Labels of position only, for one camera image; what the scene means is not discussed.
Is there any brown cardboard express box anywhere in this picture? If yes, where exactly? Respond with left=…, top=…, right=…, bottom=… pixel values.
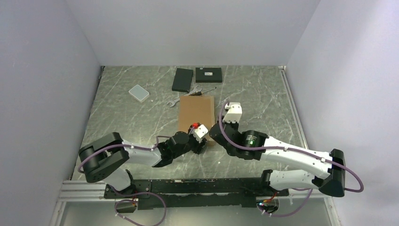
left=177, top=95, right=215, bottom=133

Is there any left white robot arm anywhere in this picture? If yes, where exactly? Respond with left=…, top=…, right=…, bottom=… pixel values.
left=77, top=127, right=208, bottom=198

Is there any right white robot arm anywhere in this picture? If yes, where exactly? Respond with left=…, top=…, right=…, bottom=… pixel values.
left=209, top=123, right=345, bottom=197

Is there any black box with label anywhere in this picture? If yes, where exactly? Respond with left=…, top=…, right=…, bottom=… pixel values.
left=195, top=67, right=223, bottom=83

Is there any yellow black screwdriver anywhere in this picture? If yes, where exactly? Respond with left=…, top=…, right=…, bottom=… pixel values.
left=190, top=87, right=217, bottom=96

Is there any silver open-end wrench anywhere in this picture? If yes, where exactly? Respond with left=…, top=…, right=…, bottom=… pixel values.
left=167, top=85, right=202, bottom=107

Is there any black foam block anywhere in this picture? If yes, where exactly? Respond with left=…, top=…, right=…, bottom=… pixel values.
left=172, top=68, right=193, bottom=93

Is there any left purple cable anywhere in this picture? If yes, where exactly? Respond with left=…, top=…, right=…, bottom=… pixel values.
left=77, top=135, right=171, bottom=174

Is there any purple cable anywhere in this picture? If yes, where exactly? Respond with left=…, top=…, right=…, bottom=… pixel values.
left=77, top=135, right=171, bottom=174
left=218, top=101, right=365, bottom=193

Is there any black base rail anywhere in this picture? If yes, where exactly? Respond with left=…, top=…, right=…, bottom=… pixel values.
left=104, top=178, right=289, bottom=210

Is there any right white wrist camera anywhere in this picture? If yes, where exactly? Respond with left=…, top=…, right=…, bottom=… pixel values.
left=223, top=102, right=242, bottom=123

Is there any aluminium frame rail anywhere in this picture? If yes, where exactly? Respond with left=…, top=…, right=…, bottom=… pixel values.
left=278, top=66, right=309, bottom=149

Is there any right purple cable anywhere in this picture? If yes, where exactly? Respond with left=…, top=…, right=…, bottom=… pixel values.
left=218, top=101, right=365, bottom=193

